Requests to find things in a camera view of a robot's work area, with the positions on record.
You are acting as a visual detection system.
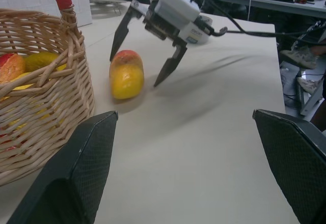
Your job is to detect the white sneaker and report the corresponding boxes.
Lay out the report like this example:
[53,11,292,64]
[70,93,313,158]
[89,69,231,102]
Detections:
[296,76,326,95]
[280,46,319,70]

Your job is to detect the red and orange fruit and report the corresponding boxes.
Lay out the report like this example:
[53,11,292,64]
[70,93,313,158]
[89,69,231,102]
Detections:
[0,52,27,84]

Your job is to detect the white wire rack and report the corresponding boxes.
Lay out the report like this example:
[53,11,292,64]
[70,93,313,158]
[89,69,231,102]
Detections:
[88,0,131,17]

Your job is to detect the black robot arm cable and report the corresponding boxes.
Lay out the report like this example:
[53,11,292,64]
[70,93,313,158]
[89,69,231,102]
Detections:
[189,0,326,38]

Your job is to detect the grey metal table frame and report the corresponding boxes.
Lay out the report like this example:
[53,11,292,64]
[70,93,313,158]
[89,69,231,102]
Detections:
[295,66,326,117]

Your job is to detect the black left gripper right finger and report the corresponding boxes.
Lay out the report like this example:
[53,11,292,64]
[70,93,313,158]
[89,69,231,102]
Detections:
[252,108,326,224]

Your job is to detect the grey background table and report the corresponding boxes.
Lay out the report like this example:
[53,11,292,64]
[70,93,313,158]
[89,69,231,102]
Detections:
[201,0,326,19]

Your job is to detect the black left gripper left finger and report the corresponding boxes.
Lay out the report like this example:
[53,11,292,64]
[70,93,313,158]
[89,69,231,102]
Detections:
[6,110,119,224]

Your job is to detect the yellow banana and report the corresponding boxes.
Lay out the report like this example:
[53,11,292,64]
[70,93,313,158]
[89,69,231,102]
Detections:
[10,65,67,92]

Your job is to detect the wicker basket with red handle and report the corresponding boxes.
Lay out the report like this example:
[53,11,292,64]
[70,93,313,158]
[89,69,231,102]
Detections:
[0,0,96,187]

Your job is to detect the green yellow fruit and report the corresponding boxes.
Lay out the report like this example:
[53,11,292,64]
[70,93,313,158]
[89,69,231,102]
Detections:
[24,52,67,73]

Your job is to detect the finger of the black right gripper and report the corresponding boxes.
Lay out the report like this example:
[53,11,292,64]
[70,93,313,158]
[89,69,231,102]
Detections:
[153,45,187,88]
[109,6,142,62]

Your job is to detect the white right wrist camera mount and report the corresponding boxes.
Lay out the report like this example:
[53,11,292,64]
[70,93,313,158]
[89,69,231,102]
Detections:
[149,0,201,31]

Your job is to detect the yellow and red mango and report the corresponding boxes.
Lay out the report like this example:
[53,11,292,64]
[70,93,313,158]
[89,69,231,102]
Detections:
[108,50,145,101]

